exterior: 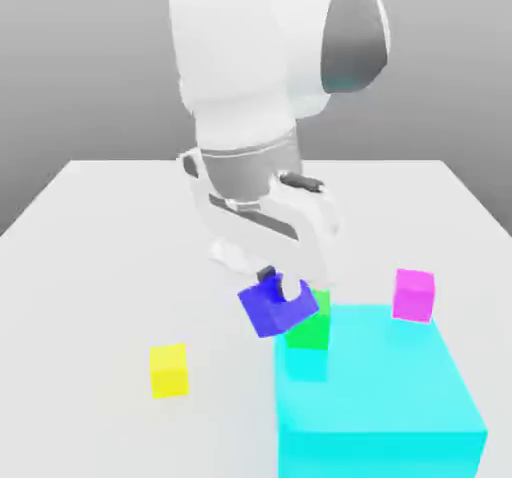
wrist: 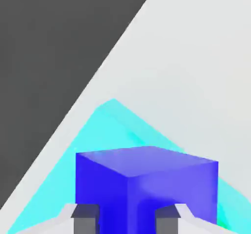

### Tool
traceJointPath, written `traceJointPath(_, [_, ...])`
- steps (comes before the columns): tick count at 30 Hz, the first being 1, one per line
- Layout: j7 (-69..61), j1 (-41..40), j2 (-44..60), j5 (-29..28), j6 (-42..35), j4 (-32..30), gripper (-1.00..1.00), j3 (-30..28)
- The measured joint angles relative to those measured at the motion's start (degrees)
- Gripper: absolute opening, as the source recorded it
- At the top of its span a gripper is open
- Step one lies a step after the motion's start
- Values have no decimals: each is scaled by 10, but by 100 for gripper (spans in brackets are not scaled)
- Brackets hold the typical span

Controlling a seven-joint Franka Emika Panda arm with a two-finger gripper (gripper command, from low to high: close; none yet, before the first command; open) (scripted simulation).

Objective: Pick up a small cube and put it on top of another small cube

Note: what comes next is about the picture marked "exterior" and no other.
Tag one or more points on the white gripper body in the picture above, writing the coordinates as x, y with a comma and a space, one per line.
312, 226

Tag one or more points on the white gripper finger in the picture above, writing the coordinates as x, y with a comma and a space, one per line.
266, 273
291, 289

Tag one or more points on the small blue cube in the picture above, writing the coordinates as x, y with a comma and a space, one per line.
268, 310

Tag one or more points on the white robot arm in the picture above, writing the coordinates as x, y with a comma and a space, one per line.
240, 66

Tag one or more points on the small green cube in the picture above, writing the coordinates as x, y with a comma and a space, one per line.
310, 332

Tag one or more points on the small cyan cube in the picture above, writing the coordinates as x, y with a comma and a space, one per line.
307, 366

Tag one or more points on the small magenta cube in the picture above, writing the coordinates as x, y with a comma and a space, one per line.
413, 296

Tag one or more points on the small yellow cube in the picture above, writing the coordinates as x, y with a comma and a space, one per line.
169, 372

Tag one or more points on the large cyan box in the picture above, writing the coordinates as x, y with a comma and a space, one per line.
380, 406

